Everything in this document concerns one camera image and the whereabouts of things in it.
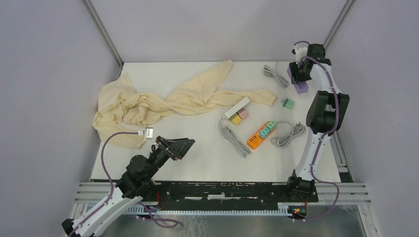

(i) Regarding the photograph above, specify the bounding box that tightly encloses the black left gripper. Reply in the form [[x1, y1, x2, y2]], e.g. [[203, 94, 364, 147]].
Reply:
[[146, 135, 195, 179]]

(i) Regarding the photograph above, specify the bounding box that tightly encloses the purple power strip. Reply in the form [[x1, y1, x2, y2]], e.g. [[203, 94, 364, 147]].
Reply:
[[287, 66, 309, 94]]

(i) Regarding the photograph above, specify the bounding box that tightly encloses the grey cable of purple strip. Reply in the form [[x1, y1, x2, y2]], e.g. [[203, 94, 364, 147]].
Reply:
[[263, 60, 293, 88]]

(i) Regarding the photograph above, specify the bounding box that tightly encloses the green plug adapter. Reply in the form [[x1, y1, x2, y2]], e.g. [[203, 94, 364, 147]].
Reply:
[[282, 98, 294, 110]]

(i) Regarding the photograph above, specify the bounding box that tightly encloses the yellow plug adapter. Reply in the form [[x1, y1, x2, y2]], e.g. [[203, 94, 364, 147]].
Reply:
[[229, 114, 242, 125]]

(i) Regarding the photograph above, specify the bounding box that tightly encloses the grey cable of white strip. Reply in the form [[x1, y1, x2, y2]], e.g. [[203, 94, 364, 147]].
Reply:
[[219, 118, 251, 159]]

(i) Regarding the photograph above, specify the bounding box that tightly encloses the white power strip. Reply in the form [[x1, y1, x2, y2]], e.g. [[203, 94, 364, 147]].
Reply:
[[223, 96, 250, 119]]

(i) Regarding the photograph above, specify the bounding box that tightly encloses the pink plug adapter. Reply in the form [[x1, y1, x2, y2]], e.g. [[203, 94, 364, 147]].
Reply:
[[237, 108, 249, 120]]

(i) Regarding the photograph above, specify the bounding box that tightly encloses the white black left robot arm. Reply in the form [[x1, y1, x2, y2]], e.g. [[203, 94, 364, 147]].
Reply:
[[62, 136, 195, 237]]

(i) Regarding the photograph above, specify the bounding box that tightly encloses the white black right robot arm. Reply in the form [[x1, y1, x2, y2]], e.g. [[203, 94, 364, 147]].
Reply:
[[285, 41, 350, 201]]

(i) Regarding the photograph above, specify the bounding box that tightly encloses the cream yellow cloth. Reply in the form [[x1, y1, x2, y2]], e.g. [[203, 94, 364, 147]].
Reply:
[[92, 60, 277, 141]]

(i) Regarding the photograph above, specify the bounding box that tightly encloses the orange power strip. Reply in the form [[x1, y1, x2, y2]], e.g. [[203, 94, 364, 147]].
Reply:
[[247, 121, 276, 150]]

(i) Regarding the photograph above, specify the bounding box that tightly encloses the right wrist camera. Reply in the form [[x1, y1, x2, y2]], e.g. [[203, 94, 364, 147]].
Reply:
[[292, 45, 307, 65]]

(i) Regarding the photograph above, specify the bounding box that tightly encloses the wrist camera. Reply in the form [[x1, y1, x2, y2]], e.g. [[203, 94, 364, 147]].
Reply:
[[144, 127, 154, 140], [292, 45, 307, 65]]

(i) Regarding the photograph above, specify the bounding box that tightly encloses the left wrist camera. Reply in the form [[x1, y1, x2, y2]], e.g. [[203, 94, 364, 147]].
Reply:
[[144, 127, 154, 140]]

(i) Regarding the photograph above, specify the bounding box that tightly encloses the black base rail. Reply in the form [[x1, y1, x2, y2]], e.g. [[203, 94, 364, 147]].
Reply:
[[142, 181, 319, 211]]

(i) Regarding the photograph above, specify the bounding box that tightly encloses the grey cable of orange strip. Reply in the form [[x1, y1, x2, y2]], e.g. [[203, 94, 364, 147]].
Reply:
[[270, 121, 307, 149]]

